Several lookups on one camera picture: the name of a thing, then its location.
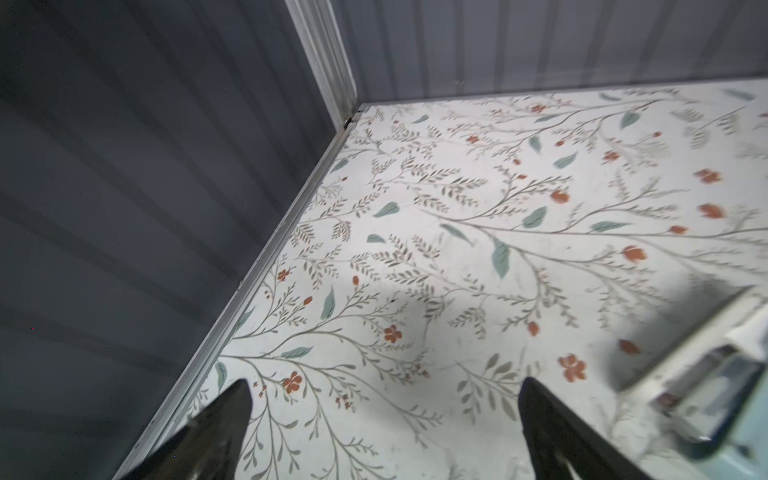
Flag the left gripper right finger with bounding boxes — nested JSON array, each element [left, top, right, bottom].
[[518, 377, 650, 480]]

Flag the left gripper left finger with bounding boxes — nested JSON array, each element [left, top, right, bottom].
[[125, 379, 253, 480]]

